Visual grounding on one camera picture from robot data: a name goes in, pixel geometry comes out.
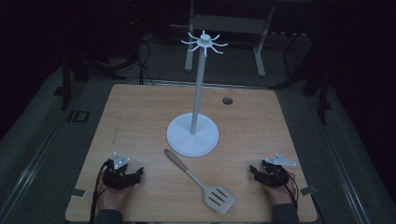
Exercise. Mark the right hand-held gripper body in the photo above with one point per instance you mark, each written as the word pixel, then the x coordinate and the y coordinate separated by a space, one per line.
pixel 276 174

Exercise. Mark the white utensil rack with hooks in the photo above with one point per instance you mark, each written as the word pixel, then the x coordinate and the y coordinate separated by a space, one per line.
pixel 193 137

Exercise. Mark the person's right hand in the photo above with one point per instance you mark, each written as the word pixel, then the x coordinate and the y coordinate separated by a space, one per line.
pixel 281 194

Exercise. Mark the person's left hand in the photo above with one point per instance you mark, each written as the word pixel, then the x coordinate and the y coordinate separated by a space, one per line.
pixel 112 199

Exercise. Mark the black metal stand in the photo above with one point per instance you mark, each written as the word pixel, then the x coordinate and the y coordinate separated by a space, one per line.
pixel 322 84

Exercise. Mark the grey table edge bracket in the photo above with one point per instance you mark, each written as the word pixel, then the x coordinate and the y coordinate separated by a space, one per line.
pixel 77 193
pixel 308 190

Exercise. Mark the white metal desk frame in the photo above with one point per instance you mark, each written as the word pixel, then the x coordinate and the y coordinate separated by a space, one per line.
pixel 230 23

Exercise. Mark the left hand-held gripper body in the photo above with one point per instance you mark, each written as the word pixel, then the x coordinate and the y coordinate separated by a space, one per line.
pixel 116 179

